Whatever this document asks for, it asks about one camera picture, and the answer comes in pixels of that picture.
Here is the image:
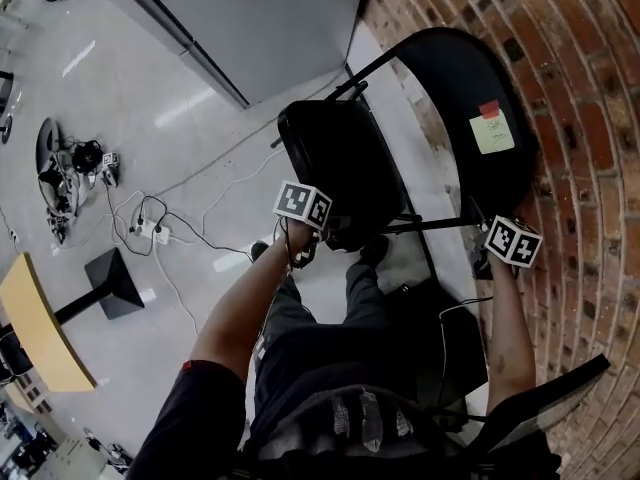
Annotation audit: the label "black equipment case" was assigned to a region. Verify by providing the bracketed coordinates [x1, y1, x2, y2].
[389, 277, 489, 410]

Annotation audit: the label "person's black printed shirt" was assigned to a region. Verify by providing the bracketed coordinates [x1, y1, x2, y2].
[124, 322, 561, 480]

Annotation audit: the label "white power strip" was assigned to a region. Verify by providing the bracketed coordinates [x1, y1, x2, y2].
[130, 220, 173, 245]

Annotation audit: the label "white floor cable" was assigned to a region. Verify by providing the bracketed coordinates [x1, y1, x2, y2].
[199, 147, 289, 239]

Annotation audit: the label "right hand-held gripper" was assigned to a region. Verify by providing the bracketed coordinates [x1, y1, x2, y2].
[469, 215, 544, 280]

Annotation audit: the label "person's left forearm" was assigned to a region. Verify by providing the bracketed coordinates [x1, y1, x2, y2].
[189, 217, 317, 385]

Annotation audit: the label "small wooden side table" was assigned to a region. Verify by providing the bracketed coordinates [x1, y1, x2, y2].
[0, 382, 37, 415]

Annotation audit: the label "yellow sticky note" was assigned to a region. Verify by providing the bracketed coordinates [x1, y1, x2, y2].
[468, 114, 517, 156]

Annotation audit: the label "black folding chair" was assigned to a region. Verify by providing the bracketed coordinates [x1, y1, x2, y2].
[269, 26, 539, 255]

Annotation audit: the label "grey spare gripper with wires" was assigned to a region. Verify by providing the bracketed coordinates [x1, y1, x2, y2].
[38, 150, 92, 217]

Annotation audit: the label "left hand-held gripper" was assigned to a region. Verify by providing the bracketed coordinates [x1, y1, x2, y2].
[272, 180, 350, 270]

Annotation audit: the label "person's grey trousers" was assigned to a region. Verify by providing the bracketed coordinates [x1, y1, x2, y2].
[254, 260, 402, 369]

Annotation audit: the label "small spare hand-held gripper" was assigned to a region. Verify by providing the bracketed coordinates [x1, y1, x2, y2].
[101, 151, 123, 189]

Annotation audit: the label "small black floor gadget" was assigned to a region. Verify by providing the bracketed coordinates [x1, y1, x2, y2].
[47, 212, 69, 245]

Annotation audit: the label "black round device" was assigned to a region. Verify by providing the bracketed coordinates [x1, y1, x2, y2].
[72, 140, 104, 175]

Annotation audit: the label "wooden table with black base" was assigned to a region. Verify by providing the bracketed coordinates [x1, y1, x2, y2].
[0, 246, 147, 394]

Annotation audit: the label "grey partition panel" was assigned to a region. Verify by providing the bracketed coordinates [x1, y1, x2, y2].
[97, 0, 372, 110]

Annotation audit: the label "grey floor cable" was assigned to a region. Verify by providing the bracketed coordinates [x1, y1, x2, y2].
[149, 67, 349, 194]

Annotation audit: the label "person's right forearm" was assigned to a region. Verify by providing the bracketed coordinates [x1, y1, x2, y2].
[487, 260, 538, 412]

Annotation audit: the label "person's right black shoe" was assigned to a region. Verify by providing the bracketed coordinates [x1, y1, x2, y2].
[359, 235, 391, 267]

